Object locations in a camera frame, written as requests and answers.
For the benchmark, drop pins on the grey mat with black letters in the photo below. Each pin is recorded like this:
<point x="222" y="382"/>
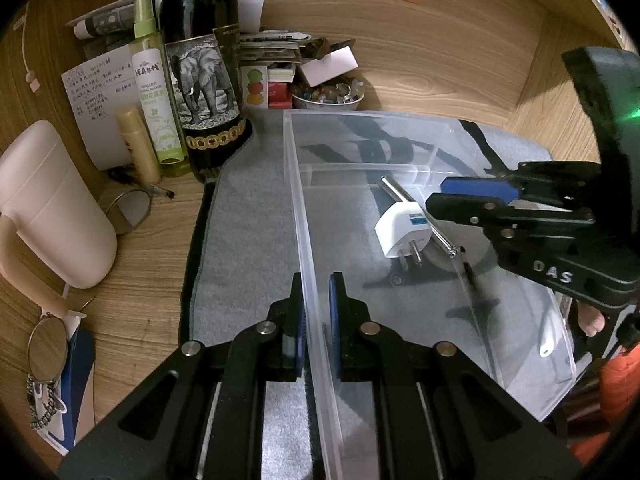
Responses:
<point x="250" y="240"/>

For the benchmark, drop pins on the white paper sheet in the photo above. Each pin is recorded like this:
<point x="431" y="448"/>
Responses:
<point x="250" y="10"/>

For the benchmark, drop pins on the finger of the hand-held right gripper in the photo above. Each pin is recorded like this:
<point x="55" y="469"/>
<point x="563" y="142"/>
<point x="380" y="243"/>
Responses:
<point x="465" y="210"/>
<point x="475" y="187"/>

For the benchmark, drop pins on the yellow tube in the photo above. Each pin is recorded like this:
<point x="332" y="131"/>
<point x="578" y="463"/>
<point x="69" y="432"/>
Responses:
<point x="137" y="145"/>

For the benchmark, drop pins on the person's right hand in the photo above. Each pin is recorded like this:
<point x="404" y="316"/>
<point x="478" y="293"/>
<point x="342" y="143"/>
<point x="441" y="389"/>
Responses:
<point x="590" y="317"/>

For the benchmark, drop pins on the white bowl of beads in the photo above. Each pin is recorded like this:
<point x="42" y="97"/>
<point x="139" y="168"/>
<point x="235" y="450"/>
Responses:
<point x="325" y="102"/>

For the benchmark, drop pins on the silver metal rod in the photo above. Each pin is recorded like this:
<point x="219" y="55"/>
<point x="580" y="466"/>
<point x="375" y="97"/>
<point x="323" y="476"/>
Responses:
<point x="395" y="190"/>

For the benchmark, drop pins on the dark wine bottle elephant label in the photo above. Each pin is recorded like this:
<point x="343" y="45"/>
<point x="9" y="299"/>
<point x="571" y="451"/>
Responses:
<point x="200" y="85"/>

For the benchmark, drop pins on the handwritten white note sheet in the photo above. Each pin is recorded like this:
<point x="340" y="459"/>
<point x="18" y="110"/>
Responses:
<point x="95" y="95"/>

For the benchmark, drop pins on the rolled newspaper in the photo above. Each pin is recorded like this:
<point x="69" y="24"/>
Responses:
<point x="105" y="20"/>

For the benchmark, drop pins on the round metal-rimmed mirror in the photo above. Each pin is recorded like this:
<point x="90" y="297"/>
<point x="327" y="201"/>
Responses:
<point x="132" y="210"/>
<point x="47" y="350"/>

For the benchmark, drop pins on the white plug adapter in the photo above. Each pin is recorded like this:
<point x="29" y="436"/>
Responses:
<point x="400" y="230"/>

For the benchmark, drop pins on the red box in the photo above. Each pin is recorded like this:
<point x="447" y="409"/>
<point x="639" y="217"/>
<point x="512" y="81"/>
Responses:
<point x="277" y="92"/>

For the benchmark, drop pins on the clear plastic storage bin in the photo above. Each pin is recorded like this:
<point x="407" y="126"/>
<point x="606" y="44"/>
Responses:
<point x="360" y="145"/>

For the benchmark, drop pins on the white handheld device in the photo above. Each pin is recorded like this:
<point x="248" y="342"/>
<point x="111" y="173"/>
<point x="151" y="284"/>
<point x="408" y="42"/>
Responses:
<point x="547" y="337"/>

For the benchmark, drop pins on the fruit print box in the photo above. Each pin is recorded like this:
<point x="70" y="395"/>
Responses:
<point x="255" y="85"/>

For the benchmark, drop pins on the green spray bottle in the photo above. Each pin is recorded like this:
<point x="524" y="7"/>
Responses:
<point x="152" y="95"/>

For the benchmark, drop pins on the white card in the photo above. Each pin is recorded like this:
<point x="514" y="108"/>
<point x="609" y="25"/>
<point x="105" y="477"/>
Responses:
<point x="330" y="65"/>

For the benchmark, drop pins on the blue and white box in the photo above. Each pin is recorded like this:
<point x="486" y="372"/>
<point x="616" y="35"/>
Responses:
<point x="80" y="375"/>

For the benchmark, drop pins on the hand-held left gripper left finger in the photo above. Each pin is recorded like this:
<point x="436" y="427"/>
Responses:
<point x="299" y="332"/>

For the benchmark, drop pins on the stack of papers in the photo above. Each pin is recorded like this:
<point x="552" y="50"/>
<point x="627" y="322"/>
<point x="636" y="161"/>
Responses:
<point x="270" y="50"/>

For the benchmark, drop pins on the orange clothing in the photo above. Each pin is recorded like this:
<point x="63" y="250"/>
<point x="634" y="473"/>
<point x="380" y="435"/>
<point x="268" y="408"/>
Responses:
<point x="620" y="390"/>

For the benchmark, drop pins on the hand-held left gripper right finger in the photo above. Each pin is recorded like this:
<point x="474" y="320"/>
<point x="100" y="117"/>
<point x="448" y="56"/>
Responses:
<point x="334" y="332"/>

